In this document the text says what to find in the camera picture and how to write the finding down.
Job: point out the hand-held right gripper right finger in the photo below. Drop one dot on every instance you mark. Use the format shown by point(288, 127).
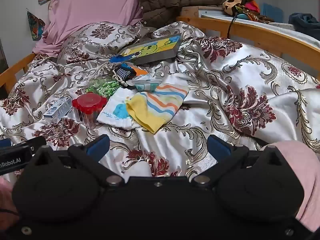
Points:
point(218, 146)

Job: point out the white cabinet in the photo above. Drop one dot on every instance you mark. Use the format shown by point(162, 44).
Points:
point(215, 11)

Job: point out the red lid plastic jar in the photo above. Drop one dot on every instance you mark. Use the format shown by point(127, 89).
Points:
point(88, 107)

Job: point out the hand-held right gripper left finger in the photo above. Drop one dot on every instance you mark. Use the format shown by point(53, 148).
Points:
point(98, 145)

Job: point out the grey wall board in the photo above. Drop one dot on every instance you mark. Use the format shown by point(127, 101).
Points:
point(3, 67)

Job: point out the white blue small carton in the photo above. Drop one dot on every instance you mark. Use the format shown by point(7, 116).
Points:
point(58, 108)

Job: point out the blue yellow sock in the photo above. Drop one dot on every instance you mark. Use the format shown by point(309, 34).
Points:
point(120, 58)

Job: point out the person's pink fleece clothing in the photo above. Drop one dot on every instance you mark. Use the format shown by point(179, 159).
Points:
point(297, 170)

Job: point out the light blue tissue packet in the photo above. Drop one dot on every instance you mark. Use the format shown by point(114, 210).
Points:
point(146, 83)

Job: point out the navy striped orange sock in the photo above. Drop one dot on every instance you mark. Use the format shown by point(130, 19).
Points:
point(125, 73)

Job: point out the blue towel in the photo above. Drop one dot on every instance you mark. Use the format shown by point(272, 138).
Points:
point(273, 12)

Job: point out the white whale print sock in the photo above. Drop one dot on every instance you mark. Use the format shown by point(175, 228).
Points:
point(112, 112)

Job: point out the dark blue clothing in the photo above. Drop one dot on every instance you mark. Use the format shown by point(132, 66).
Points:
point(305, 22)

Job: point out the yellow striped sock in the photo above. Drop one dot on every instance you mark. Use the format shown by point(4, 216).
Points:
point(152, 105)

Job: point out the person's left hand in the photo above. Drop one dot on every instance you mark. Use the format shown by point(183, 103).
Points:
point(6, 197)

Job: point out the wooden bed frame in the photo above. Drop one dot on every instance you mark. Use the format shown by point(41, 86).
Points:
point(262, 36)

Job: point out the pink hanging sheet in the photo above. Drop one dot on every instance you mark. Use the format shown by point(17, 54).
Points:
point(95, 2)

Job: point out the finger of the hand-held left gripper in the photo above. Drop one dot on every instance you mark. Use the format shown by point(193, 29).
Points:
point(32, 143)

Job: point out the green patterned packet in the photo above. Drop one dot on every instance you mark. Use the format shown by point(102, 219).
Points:
point(102, 87)

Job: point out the colourful hanging wall picture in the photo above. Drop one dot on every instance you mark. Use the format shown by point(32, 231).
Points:
point(35, 26)

